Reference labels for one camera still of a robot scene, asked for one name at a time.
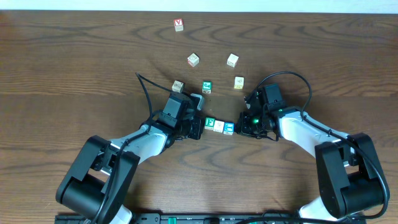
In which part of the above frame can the right black camera cable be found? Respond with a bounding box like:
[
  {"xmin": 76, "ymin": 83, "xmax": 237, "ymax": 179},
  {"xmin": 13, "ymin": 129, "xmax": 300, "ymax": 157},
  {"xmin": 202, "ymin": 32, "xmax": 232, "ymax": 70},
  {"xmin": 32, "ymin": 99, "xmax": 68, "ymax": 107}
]
[{"xmin": 245, "ymin": 71, "xmax": 391, "ymax": 220}]

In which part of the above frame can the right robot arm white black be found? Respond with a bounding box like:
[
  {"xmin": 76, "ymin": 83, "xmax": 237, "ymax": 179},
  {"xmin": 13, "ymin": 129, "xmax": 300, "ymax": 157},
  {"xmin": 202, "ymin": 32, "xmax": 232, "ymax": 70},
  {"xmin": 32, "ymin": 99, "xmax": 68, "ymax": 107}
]
[{"xmin": 236, "ymin": 106, "xmax": 390, "ymax": 223}]

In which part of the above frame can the blue E wooden block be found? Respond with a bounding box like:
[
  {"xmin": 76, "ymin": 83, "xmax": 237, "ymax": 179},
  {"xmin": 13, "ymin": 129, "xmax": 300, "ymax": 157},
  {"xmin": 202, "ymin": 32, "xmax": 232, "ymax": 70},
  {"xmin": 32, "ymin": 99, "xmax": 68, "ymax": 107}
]
[{"xmin": 223, "ymin": 122, "xmax": 234, "ymax": 135}]

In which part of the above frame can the plain wooden block upper right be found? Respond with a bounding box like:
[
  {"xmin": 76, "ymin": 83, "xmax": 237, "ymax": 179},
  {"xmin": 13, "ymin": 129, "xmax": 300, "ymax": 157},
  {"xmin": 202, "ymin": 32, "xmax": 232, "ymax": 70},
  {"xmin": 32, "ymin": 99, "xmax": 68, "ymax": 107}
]
[{"xmin": 227, "ymin": 54, "xmax": 239, "ymax": 68}]

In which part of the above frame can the wooden block yellow side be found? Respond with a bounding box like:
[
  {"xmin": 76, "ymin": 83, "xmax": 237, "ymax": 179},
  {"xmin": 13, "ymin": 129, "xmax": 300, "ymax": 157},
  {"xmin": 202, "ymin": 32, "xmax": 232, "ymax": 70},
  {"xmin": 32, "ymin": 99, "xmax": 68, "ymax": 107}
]
[{"xmin": 234, "ymin": 77, "xmax": 244, "ymax": 90}]

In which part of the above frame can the red V wooden block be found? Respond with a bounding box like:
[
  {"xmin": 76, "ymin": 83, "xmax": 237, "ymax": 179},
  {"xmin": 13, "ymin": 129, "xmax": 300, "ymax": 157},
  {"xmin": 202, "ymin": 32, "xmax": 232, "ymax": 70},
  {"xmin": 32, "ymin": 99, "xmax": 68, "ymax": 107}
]
[{"xmin": 174, "ymin": 18, "xmax": 184, "ymax": 32}]

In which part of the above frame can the wooden block left middle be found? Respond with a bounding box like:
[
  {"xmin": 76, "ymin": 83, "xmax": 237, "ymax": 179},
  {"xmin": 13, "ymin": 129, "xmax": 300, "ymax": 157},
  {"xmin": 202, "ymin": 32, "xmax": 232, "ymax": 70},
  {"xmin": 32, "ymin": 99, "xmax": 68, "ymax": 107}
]
[{"xmin": 172, "ymin": 80, "xmax": 185, "ymax": 93}]

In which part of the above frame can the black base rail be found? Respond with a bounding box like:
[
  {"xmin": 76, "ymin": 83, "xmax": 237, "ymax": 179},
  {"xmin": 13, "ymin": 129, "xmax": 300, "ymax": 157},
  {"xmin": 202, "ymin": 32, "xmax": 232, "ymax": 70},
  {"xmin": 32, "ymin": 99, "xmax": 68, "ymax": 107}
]
[{"xmin": 54, "ymin": 210, "xmax": 367, "ymax": 224}]

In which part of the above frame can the left black camera cable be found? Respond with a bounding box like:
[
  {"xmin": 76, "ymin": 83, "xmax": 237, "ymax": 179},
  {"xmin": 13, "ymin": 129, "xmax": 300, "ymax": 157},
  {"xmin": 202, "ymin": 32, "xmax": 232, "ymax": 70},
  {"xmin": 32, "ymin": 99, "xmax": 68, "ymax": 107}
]
[{"xmin": 90, "ymin": 72, "xmax": 175, "ymax": 224}]

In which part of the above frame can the wooden block red side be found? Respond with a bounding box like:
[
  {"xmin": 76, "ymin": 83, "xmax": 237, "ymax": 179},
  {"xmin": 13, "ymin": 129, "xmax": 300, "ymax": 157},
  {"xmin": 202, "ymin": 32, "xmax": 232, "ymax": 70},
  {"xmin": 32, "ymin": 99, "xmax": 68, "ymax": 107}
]
[{"xmin": 187, "ymin": 53, "xmax": 200, "ymax": 67}]

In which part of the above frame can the wooden block green trim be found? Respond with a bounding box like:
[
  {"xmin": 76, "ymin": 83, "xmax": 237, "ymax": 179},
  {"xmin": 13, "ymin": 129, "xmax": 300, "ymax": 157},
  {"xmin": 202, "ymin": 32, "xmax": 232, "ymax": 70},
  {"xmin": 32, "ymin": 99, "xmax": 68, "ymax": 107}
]
[{"xmin": 213, "ymin": 120, "xmax": 224, "ymax": 133}]

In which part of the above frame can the black camera cable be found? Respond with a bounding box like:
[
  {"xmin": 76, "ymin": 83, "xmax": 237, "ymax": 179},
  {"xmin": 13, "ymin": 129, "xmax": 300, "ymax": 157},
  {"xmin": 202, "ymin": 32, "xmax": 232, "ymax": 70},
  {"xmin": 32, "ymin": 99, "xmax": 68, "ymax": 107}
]
[
  {"xmin": 90, "ymin": 72, "xmax": 175, "ymax": 224},
  {"xmin": 245, "ymin": 71, "xmax": 391, "ymax": 220}
]

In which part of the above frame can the green F wooden block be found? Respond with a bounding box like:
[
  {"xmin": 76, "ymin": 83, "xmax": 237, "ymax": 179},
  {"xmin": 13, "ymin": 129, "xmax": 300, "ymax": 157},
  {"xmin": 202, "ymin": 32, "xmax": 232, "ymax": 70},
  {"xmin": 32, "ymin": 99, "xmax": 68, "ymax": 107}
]
[{"xmin": 205, "ymin": 117, "xmax": 215, "ymax": 130}]

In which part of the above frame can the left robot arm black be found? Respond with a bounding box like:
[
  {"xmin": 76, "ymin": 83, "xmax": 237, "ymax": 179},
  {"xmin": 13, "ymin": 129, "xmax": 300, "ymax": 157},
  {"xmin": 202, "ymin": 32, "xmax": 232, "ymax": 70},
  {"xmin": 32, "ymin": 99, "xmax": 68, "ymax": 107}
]
[{"xmin": 55, "ymin": 105, "xmax": 204, "ymax": 223}]

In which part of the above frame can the green J wooden block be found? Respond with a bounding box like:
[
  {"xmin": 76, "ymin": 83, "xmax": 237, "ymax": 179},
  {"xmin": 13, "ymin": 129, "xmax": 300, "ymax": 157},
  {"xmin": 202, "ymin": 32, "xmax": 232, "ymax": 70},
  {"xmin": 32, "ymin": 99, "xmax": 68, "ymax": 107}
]
[{"xmin": 202, "ymin": 81, "xmax": 212, "ymax": 94}]

